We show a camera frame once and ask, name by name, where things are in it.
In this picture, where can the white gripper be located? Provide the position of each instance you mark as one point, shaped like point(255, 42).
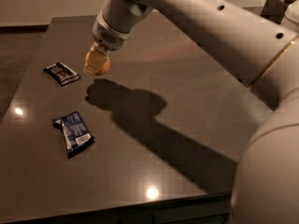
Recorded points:
point(109, 36)

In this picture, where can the orange fruit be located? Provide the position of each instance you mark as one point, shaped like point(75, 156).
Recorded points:
point(96, 64)

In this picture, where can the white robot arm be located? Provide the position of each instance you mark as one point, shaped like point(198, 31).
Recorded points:
point(260, 53)

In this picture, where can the black rxbar chocolate wrapper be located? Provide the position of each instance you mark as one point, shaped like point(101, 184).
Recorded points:
point(61, 73)

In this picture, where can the blue snack bar wrapper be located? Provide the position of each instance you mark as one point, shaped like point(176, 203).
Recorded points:
point(77, 136)

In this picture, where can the dark box on counter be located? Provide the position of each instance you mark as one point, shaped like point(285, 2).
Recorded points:
point(274, 10)

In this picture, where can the cabinet drawers below counter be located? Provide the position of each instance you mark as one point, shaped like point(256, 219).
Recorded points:
point(150, 213)

